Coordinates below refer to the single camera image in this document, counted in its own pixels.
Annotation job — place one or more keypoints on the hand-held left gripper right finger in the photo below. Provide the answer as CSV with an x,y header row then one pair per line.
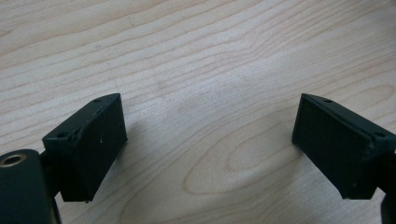
x,y
336,146

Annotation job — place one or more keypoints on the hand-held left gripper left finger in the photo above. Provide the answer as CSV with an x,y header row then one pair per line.
x,y
90,146

